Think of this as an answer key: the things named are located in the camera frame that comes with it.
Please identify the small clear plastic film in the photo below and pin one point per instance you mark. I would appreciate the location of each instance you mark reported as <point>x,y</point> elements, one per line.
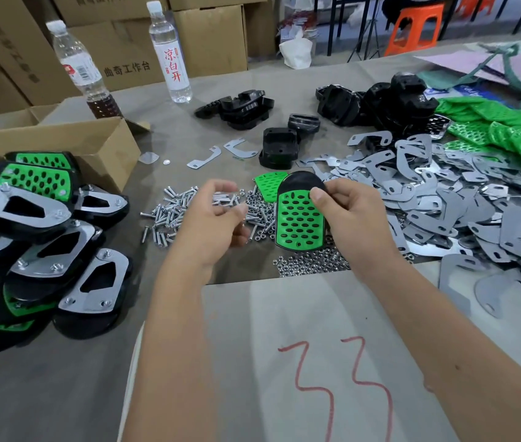
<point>148,157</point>

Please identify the chrome perforated plate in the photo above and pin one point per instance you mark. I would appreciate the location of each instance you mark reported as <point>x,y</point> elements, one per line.
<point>437,126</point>

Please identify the black pedal with green insert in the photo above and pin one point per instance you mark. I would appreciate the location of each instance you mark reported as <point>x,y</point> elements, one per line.
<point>298,216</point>

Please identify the red plastic stool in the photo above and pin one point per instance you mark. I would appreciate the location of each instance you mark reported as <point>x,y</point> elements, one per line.
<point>477,4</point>

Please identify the open brown cardboard box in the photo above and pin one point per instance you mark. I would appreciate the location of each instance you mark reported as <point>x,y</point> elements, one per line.
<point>80,142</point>

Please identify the pile of green perforated inserts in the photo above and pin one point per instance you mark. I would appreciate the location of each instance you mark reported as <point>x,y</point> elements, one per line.
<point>504,126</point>

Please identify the white plastic bag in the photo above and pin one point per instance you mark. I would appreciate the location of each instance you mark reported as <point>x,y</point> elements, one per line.
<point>296,50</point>

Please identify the large black plastic base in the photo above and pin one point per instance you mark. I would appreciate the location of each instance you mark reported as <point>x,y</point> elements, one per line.
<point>246,110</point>

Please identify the person's left hand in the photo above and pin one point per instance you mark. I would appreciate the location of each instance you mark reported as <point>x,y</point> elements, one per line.
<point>200,230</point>

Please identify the square black plastic base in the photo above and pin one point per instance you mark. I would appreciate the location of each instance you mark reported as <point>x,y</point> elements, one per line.
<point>278,147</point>

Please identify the pile of black plastic bases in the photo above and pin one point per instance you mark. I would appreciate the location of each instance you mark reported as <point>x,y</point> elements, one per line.
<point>380,103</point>

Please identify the clear water bottle white label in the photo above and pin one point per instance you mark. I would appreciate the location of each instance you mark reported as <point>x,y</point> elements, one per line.
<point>170,55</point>

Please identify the plastic bottle with brown liquid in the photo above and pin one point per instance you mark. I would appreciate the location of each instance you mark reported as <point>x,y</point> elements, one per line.
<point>80,68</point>

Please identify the grey metal bracket plate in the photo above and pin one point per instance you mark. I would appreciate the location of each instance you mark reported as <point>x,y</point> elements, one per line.
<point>239,149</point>
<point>204,158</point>

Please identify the person's right hand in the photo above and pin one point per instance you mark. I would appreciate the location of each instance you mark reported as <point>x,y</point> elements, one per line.
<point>361,225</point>

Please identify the small black plastic base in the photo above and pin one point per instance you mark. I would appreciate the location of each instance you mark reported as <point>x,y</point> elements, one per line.
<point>304,124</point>

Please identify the pile of silver screws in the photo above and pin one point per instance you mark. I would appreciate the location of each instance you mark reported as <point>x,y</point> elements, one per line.
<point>173,214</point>

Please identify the white paper with red marks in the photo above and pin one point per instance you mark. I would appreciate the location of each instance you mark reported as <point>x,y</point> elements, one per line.
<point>288,363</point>

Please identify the pile of assembled black pedals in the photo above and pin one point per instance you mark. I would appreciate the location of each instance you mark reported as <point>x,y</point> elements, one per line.
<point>34,243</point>

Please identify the person's right thumb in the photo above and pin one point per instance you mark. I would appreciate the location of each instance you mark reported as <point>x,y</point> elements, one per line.
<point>321,198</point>

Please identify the person's left thumb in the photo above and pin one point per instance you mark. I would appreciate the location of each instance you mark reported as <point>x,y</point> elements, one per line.
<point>220,186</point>

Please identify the person's left forearm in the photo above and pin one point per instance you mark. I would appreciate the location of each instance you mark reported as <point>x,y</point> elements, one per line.
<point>173,354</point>

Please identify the person's right forearm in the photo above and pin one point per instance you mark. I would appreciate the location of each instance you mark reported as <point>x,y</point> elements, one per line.
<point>440,345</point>

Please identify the pile of silver nuts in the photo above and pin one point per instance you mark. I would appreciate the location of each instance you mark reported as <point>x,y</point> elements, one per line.
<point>311,263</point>

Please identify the black metal stand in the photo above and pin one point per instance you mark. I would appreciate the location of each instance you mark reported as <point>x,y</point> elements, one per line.
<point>366,27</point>

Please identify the orange plastic stool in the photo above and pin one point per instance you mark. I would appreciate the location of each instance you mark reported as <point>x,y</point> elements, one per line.
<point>414,22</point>

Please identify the pink paper sheet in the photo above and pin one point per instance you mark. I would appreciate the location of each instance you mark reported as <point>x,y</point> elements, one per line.
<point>467,64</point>

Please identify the green perforated insert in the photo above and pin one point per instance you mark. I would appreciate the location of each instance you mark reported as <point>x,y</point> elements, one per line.
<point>267,184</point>

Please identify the pile of grey metal plates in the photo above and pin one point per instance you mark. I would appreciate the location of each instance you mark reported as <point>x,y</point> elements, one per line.
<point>453,202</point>

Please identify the stack of closed cardboard boxes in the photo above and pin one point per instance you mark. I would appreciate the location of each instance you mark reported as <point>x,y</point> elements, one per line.
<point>117,45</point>

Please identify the black ribbed plastic part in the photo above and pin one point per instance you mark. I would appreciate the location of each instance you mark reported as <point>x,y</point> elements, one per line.
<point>207,109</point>

